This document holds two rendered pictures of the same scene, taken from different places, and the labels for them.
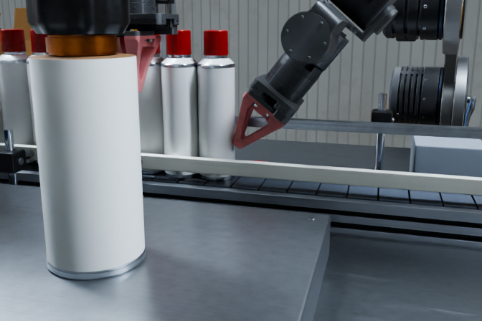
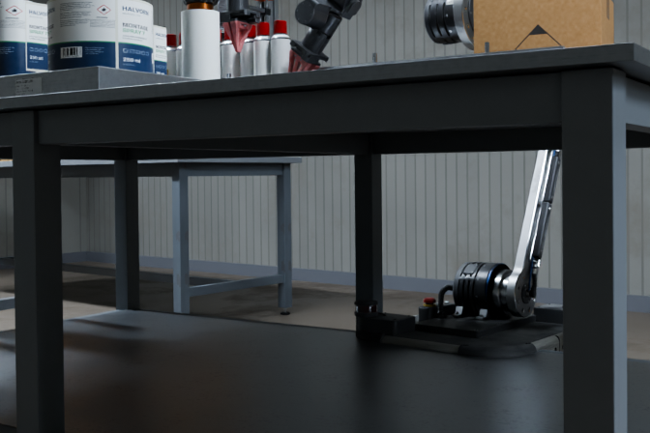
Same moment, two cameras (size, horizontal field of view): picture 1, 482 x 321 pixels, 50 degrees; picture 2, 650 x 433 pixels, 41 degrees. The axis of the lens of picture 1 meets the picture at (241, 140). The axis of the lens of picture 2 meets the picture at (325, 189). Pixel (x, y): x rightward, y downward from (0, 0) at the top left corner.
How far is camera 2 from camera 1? 1.63 m
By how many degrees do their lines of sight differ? 21
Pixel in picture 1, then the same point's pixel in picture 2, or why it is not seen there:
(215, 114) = (277, 63)
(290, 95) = (310, 48)
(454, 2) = (457, 10)
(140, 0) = (238, 5)
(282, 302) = not seen: hidden behind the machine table
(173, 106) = (257, 61)
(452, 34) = (461, 31)
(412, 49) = not seen: outside the picture
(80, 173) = (193, 49)
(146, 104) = (246, 63)
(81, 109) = (195, 26)
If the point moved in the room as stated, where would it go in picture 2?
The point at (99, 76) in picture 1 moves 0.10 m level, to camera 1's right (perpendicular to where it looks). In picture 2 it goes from (202, 14) to (243, 12)
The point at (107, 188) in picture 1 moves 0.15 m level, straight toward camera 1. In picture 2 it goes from (202, 56) to (191, 46)
